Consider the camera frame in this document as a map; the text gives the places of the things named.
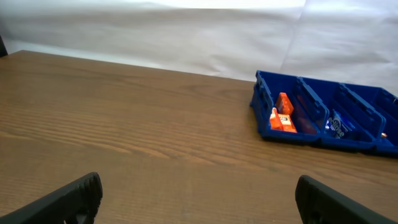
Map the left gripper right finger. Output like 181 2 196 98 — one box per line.
294 174 397 224

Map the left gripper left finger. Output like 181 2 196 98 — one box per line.
0 172 103 224

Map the blue candy pack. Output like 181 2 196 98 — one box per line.
325 117 346 139
333 109 357 133

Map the orange candy box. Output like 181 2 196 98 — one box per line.
275 92 295 116
269 107 284 131
277 113 298 134

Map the blue tray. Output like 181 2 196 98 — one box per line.
249 70 398 158

